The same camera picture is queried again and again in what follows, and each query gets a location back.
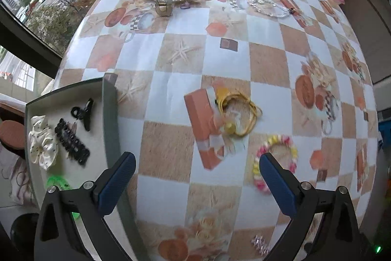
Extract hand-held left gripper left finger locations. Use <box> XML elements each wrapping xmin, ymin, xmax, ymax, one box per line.
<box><xmin>33</xmin><ymin>152</ymin><xmax>137</xmax><ymax>261</ymax></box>

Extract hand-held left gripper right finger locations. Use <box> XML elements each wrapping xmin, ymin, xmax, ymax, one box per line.
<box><xmin>259</xmin><ymin>152</ymin><xmax>363</xmax><ymax>261</ymax></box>

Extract pastel bead bracelet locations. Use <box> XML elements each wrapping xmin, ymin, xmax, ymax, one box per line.
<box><xmin>252</xmin><ymin>134</ymin><xmax>298</xmax><ymax>196</ymax></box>

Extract grey tray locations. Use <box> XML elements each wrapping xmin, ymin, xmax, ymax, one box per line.
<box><xmin>24</xmin><ymin>73</ymin><xmax>150</xmax><ymax>261</ymax></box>

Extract green bangle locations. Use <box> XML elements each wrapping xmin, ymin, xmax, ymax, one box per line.
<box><xmin>46</xmin><ymin>175</ymin><xmax>81</xmax><ymax>222</ymax></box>

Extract black beaded hair clip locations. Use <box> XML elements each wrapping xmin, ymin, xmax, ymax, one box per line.
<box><xmin>54</xmin><ymin>118</ymin><xmax>91</xmax><ymax>166</ymax></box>

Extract small black claw clip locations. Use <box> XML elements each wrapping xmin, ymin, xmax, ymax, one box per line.
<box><xmin>71</xmin><ymin>98</ymin><xmax>95</xmax><ymax>132</ymax></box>

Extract white polka dot scrunchie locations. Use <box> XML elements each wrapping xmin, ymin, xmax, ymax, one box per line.
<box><xmin>28</xmin><ymin>115</ymin><xmax>59</xmax><ymax>170</ymax></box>

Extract silver rhinestone hair clip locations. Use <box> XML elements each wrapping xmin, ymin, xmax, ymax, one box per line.
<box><xmin>251</xmin><ymin>235</ymin><xmax>271</xmax><ymax>255</ymax></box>

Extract white cloth bag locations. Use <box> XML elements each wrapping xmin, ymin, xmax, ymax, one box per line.
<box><xmin>0</xmin><ymin>145</ymin><xmax>34</xmax><ymax>206</ymax></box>

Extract blue plastic stool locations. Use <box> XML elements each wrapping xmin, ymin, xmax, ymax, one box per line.
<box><xmin>378</xmin><ymin>122</ymin><xmax>391</xmax><ymax>151</ymax></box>

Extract checkered printed tablecloth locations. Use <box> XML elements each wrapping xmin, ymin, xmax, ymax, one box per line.
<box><xmin>55</xmin><ymin>0</ymin><xmax>378</xmax><ymax>261</ymax></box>

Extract yellow hair tie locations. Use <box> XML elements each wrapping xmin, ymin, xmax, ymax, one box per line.
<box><xmin>214</xmin><ymin>88</ymin><xmax>263</xmax><ymax>137</ymax></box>

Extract crystal bead bracelet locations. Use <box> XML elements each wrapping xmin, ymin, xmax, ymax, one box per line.
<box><xmin>247</xmin><ymin>0</ymin><xmax>294</xmax><ymax>18</ymax></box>

